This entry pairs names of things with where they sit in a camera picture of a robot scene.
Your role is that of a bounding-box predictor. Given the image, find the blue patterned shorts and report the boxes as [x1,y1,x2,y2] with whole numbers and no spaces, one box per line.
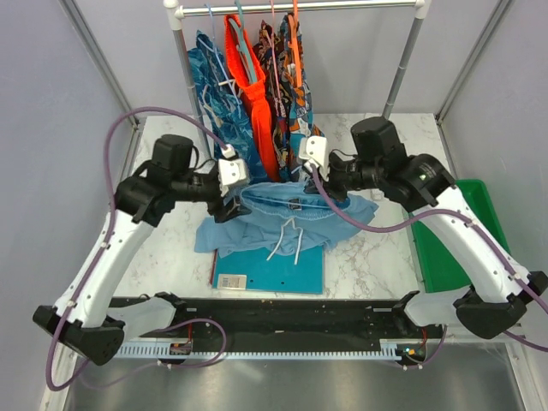
[188,31,269,183]

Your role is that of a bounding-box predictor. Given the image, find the blue plastic hanger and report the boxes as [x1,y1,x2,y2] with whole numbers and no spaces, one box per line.
[205,3,239,98]

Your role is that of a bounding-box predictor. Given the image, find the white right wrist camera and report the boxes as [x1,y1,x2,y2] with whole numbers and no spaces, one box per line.
[298,135,329,171]

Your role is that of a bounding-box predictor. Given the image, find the orange plastic hanger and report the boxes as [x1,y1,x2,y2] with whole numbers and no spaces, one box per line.
[285,0,303,88]

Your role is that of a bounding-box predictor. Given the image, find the colourful cartoon print shorts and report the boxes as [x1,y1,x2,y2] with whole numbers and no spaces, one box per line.
[278,15,324,182]

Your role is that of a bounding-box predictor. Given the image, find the dark comic print shorts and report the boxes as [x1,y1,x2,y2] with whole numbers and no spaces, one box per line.
[253,21,291,182]

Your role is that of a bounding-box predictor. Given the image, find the teal plastic hanger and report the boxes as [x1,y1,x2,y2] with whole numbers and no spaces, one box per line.
[228,0,258,85]

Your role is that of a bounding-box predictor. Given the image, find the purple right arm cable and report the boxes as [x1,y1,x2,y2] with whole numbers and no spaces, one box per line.
[311,164,548,350]

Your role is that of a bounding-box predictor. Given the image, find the aluminium frame post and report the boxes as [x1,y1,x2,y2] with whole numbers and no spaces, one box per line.
[59,0,131,112]
[435,0,515,126]

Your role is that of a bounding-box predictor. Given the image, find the pink plastic hanger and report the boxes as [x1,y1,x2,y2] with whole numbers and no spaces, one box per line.
[269,0,283,115]

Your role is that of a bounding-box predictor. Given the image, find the orange shorts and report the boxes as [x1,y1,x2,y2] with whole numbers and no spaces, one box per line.
[224,15,281,182]

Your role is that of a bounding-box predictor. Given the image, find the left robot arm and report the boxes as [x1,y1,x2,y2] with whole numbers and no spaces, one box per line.
[33,134,249,366]

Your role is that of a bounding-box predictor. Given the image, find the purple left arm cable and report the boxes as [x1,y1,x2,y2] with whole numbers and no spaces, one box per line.
[45,105,235,391]

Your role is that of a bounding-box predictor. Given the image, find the light blue cable duct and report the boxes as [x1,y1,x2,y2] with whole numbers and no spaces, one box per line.
[114,338,402,361]

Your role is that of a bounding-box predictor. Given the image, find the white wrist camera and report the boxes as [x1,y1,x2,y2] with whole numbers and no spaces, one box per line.
[217,144,250,197]
[298,135,329,171]

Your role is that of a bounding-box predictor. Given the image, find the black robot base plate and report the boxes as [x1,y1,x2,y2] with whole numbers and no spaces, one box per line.
[109,293,446,354]

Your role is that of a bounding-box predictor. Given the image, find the light blue shorts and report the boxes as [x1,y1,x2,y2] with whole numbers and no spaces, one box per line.
[194,182,360,257]

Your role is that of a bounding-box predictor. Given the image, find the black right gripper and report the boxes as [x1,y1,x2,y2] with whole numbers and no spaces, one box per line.
[305,153,384,203]

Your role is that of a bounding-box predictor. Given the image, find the left aluminium frame post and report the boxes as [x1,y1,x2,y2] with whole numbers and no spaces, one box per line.
[59,0,131,112]

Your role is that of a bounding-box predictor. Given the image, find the teal folder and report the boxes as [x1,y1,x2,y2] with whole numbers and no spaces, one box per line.
[210,247,324,295]

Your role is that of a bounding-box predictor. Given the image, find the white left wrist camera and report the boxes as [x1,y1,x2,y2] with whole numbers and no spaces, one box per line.
[217,144,250,197]

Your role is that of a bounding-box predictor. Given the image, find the white metal clothes rack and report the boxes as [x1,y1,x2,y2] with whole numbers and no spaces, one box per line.
[163,0,432,164]

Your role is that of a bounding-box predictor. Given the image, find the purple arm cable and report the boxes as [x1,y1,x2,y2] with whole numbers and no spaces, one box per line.
[311,164,548,350]
[45,105,235,391]

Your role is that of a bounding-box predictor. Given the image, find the light blue wire hanger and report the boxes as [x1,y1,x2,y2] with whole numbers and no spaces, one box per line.
[242,185,330,211]

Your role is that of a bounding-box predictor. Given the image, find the green plastic bin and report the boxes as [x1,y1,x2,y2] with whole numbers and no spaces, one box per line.
[411,179,510,293]

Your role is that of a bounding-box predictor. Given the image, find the right aluminium frame post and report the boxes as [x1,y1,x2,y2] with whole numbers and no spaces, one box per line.
[435,0,515,126]

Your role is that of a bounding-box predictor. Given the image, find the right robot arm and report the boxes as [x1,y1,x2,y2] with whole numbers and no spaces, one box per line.
[300,116,547,339]

